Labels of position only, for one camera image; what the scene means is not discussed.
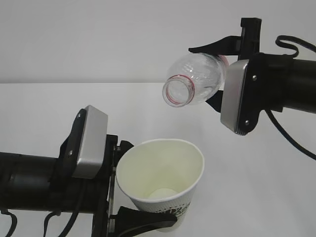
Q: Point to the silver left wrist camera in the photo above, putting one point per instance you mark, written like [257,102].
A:
[84,153]

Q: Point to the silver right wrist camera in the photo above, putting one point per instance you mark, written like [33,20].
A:
[239,112]

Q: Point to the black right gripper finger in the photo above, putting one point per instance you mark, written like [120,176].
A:
[227,46]
[216,101]

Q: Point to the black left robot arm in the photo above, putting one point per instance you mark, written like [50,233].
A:
[46,184]

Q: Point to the clear Nongfu Spring water bottle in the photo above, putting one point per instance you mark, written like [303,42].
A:
[194,78]

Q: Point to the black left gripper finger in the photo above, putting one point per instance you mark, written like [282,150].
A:
[123,148]
[130,223]

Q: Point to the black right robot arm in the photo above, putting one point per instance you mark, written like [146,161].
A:
[300,84]

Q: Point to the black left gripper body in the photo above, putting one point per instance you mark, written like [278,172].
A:
[79,194]

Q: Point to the white paper cup green print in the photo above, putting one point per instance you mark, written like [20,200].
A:
[161,176]

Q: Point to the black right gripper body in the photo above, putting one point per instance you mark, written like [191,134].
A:
[264,78]

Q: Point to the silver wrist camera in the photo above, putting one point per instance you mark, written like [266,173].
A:
[84,153]
[239,112]

